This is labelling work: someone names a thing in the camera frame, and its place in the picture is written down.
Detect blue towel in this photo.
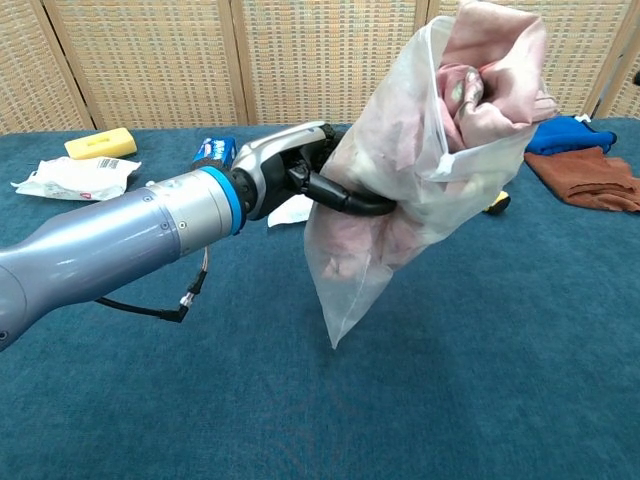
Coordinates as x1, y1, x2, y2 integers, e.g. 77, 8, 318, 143
524, 115, 618, 157

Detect yellow sponge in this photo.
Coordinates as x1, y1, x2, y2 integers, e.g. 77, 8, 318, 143
64, 127, 138, 161

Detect blue cookie box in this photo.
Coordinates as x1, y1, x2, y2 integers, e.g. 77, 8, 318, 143
192, 136, 238, 174

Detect white snack pouch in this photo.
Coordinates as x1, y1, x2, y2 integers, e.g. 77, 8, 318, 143
267, 193, 314, 229

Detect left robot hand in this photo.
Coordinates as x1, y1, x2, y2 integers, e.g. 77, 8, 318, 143
230, 121, 399, 222

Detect crumpled white wrapper packet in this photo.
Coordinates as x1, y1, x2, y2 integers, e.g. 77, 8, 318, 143
10, 155, 143, 202

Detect pink clothes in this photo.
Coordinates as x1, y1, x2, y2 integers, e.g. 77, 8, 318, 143
319, 0, 559, 281

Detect blue carpeted table surface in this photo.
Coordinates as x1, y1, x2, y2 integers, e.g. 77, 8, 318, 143
0, 117, 640, 480

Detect transparent plastic zip bag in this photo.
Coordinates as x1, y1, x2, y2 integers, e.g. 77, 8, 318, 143
303, 14, 556, 350

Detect brown towel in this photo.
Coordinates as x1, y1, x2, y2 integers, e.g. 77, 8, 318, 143
523, 146, 640, 214

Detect penguin plush toy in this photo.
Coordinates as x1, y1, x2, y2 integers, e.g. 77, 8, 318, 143
484, 191, 512, 217

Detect woven wooden folding screen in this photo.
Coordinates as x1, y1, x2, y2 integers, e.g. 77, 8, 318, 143
0, 0, 640, 135

